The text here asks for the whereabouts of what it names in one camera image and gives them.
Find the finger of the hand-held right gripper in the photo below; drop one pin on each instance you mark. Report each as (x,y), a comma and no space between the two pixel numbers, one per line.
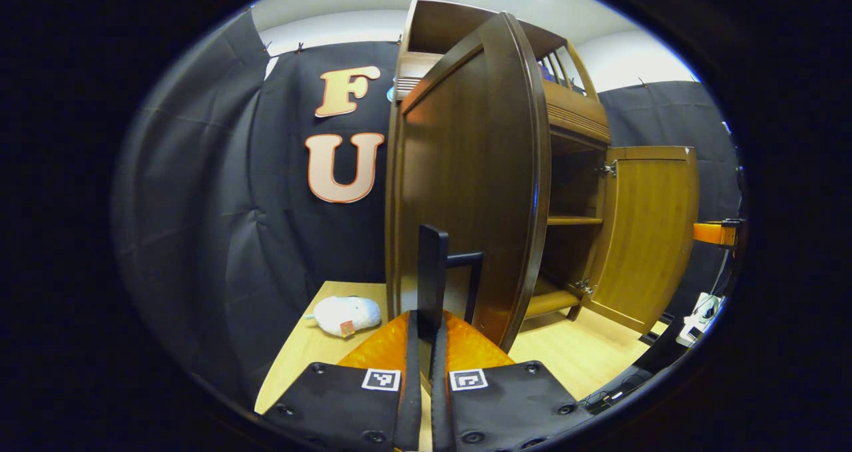
(712,233)

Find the blue upright book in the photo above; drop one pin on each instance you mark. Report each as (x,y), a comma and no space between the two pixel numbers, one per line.
(546,72)

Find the wooden shoe cabinet door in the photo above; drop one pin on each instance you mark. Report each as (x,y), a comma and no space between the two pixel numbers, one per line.
(466,172)
(649,232)

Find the black backdrop cloth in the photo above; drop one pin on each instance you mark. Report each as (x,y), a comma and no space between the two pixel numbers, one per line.
(200,206)

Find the white plush toy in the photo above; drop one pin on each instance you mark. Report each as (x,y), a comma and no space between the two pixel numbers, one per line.
(346,312)

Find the white power strip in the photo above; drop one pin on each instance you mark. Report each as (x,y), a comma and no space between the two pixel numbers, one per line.
(702,305)

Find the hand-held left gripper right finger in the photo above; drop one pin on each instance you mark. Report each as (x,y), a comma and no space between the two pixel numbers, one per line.
(439,392)

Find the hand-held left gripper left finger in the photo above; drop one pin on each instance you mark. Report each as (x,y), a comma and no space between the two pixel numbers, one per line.
(413,385)

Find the wooden double-door shoe cabinet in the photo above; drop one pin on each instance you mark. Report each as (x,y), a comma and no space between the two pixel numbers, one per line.
(432,26)

